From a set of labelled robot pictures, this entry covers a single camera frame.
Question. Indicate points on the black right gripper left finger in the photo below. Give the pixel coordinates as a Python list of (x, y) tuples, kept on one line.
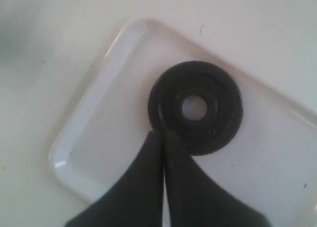
[(136, 199)]

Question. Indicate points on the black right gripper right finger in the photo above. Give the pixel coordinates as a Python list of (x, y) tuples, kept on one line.
[(195, 200)]

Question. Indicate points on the white rectangular plastic tray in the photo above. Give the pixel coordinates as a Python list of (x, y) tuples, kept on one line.
[(270, 165)]

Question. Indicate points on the black weight plate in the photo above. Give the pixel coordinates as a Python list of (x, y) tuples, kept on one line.
[(198, 101)]

